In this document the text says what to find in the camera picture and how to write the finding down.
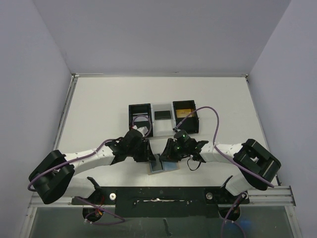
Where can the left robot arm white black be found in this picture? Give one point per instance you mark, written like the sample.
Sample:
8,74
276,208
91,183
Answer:
51,178

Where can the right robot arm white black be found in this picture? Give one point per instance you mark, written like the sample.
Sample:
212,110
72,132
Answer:
257,166

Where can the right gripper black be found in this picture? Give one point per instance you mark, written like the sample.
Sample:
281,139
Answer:
169,150

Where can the gold card in tray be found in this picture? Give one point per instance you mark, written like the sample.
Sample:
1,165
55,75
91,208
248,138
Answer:
182,113

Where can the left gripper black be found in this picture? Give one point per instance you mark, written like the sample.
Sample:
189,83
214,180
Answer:
146,155

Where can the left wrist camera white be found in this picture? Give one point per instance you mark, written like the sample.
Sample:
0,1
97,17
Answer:
144,130

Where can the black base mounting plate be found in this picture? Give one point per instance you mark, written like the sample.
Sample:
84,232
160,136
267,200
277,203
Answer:
165,210

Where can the aluminium frame rail front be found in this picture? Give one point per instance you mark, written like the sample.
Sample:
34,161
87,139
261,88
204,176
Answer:
112,196

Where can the black white card tray organizer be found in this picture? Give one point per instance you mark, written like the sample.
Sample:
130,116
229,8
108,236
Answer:
143,115

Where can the black card in tray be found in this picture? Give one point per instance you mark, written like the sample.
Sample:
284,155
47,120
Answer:
162,115

